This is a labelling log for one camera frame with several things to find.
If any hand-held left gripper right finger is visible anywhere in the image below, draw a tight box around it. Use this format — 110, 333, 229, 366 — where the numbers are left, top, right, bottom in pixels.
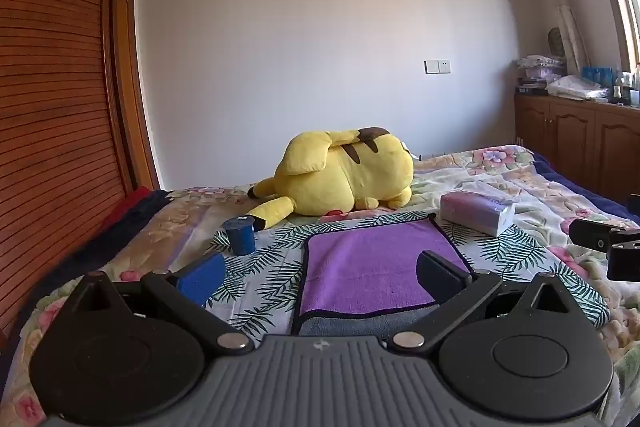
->
389, 250, 584, 352

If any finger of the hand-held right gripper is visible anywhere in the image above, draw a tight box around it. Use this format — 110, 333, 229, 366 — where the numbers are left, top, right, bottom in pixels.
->
569, 217, 640, 281

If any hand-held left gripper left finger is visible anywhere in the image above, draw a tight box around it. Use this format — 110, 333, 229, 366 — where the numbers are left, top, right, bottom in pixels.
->
59, 251, 255, 354

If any purple towel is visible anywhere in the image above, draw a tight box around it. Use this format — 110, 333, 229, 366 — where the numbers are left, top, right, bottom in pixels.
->
298, 219, 475, 314

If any dark blue blanket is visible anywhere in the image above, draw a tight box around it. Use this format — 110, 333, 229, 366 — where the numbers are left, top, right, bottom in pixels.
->
531, 151, 640, 224

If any dark blue cup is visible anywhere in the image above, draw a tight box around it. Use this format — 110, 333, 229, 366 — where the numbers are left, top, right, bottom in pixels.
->
223, 216, 257, 256

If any leaf-print cloth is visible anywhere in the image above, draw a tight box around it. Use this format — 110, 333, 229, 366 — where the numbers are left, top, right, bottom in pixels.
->
206, 211, 610, 339

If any tissue pack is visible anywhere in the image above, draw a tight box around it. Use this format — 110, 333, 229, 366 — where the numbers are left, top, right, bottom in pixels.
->
439, 192, 517, 238

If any wooden cabinet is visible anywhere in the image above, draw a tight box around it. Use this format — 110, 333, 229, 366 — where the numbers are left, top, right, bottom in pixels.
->
513, 92, 640, 208

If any grey towel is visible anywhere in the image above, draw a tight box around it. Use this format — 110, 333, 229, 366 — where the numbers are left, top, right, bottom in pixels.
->
292, 302, 441, 340

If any red and navy cloth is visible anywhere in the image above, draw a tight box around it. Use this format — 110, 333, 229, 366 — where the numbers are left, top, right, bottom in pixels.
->
97, 186, 173, 230

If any yellow plush toy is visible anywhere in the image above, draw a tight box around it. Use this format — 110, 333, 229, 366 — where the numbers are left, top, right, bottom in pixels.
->
247, 127, 416, 230

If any white plastic bag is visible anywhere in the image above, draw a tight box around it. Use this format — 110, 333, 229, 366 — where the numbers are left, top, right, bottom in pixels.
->
545, 75, 610, 100

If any blue box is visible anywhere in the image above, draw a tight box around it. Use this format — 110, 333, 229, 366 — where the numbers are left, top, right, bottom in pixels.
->
581, 65, 615, 88

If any clutter on cabinet top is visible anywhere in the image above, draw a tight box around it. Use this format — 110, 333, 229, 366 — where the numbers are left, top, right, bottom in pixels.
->
516, 54, 568, 94

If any wooden slatted wardrobe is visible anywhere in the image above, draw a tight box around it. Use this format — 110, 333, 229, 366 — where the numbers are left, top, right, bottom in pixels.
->
0, 0, 162, 343

